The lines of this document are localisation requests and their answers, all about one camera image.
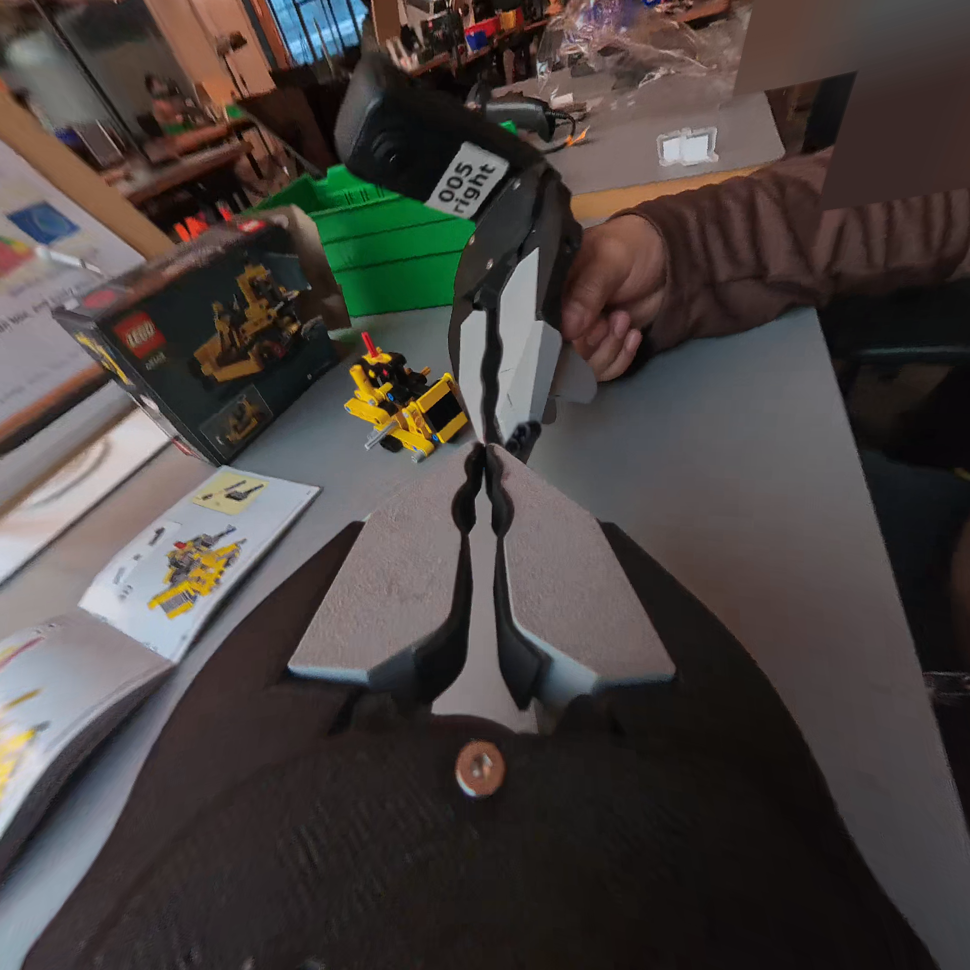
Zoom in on dark lego box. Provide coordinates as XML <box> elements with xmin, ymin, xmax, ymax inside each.
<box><xmin>53</xmin><ymin>220</ymin><xmax>342</xmax><ymax>467</ymax></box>

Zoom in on person's right hand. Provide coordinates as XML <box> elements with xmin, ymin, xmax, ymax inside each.
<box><xmin>562</xmin><ymin>214</ymin><xmax>668</xmax><ymax>382</ymax></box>

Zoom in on lego instruction booklet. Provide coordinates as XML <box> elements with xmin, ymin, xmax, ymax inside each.
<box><xmin>0</xmin><ymin>467</ymin><xmax>321</xmax><ymax>872</ymax></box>

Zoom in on person's right forearm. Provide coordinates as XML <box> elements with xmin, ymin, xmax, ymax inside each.
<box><xmin>606</xmin><ymin>148</ymin><xmax>970</xmax><ymax>353</ymax></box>

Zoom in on green plastic bin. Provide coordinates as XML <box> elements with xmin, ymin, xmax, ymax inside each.
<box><xmin>254</xmin><ymin>163</ymin><xmax>478</xmax><ymax>319</ymax></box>

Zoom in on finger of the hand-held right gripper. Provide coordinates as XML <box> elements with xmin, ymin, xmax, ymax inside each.
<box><xmin>451</xmin><ymin>307</ymin><xmax>505</xmax><ymax>447</ymax></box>
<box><xmin>493</xmin><ymin>246</ymin><xmax>565</xmax><ymax>456</ymax></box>

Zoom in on yellow lego bulldozer model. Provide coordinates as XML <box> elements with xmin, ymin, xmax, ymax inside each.
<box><xmin>345</xmin><ymin>331</ymin><xmax>469</xmax><ymax>463</ymax></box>

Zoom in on clear plastic case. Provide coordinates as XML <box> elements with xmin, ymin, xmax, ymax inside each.
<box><xmin>655</xmin><ymin>127</ymin><xmax>719</xmax><ymax>168</ymax></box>

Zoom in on brown cardboard board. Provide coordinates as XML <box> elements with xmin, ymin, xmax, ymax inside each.
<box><xmin>0</xmin><ymin>91</ymin><xmax>175</xmax><ymax>259</ymax></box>

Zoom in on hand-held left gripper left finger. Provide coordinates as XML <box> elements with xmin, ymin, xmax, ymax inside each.
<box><xmin>286</xmin><ymin>443</ymin><xmax>486</xmax><ymax>713</ymax></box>

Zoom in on clear plastic bags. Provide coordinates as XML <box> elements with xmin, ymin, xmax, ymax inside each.
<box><xmin>534</xmin><ymin>0</ymin><xmax>751</xmax><ymax>84</ymax></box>

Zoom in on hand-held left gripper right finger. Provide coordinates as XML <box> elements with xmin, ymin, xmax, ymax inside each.
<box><xmin>485</xmin><ymin>443</ymin><xmax>677</xmax><ymax>717</ymax></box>

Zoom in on white instruction sheet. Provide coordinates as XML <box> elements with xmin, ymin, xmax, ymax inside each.
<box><xmin>0</xmin><ymin>144</ymin><xmax>145</xmax><ymax>410</ymax></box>

